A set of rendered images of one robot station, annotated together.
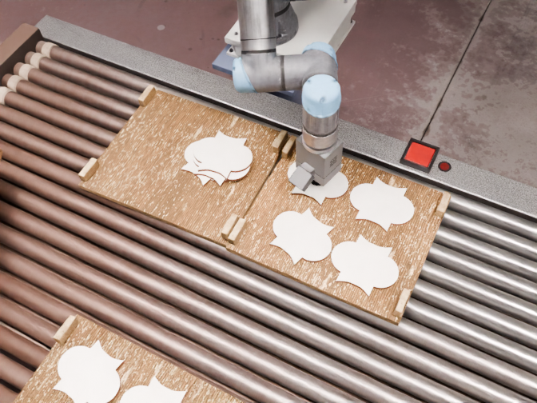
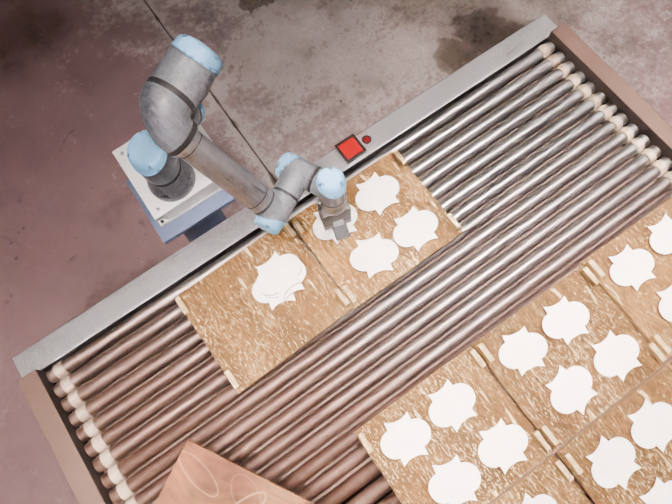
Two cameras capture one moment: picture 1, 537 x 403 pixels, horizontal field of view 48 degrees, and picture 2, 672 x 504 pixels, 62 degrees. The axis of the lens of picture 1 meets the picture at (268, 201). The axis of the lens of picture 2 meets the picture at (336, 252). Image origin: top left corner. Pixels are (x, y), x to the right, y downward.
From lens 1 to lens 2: 0.81 m
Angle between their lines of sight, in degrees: 29
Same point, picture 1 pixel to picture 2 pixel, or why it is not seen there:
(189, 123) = (229, 285)
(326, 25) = not seen: hidden behind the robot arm
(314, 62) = (299, 171)
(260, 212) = (339, 272)
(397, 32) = (125, 84)
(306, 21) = not seen: hidden behind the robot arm
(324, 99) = (341, 183)
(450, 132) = (246, 109)
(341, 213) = (370, 221)
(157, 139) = (230, 316)
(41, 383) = (394, 474)
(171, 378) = (432, 385)
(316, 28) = not seen: hidden behind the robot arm
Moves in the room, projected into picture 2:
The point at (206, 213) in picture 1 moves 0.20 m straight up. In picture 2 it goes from (319, 309) to (315, 292)
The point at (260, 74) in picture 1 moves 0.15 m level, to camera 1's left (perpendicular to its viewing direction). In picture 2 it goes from (284, 211) to (258, 262)
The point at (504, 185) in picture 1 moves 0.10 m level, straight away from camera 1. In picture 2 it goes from (400, 115) to (384, 93)
